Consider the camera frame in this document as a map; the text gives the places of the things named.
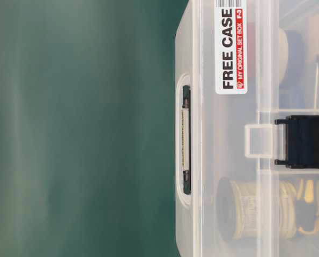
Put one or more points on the translucent plastic tool box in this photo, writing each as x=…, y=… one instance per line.
x=235, y=136

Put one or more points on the black tool box latch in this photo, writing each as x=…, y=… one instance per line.
x=301, y=141

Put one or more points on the white free case label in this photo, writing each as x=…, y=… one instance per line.
x=230, y=52

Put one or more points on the cream and blue tape roll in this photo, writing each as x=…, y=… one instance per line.
x=292, y=58

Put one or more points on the black spool of tan wire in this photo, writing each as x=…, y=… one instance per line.
x=236, y=209

